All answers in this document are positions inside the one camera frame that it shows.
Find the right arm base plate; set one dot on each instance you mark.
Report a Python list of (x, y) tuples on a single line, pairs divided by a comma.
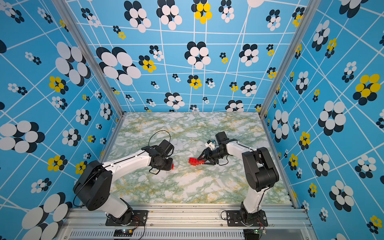
[(243, 219)]

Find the aluminium corner post left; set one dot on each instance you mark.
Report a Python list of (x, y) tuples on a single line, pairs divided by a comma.
[(80, 40)]

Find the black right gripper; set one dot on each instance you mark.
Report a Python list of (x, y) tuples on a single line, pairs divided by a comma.
[(207, 155)]

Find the controller board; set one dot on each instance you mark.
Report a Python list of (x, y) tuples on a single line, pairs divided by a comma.
[(123, 233), (253, 234)]

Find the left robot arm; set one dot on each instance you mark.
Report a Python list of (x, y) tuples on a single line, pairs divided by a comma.
[(94, 185)]

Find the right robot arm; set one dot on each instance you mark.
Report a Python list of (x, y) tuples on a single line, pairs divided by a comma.
[(260, 171)]

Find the left controller board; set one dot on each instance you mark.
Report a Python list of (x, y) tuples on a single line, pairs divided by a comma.
[(123, 233)]

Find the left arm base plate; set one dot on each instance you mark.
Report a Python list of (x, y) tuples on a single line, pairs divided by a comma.
[(132, 218)]

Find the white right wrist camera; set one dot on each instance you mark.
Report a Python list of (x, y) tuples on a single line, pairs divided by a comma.
[(210, 145)]

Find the aluminium corner post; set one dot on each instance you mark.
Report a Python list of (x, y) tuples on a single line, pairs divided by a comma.
[(80, 40), (296, 40)]

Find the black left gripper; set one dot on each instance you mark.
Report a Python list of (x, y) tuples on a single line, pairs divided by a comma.
[(169, 167)]

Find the right controller board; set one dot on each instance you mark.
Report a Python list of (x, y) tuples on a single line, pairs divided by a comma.
[(253, 234)]

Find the red stepped lego assembly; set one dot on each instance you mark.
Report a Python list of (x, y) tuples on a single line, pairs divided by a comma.
[(195, 162)]

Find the aluminium corner post right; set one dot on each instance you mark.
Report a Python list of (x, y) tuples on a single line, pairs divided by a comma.
[(296, 40)]

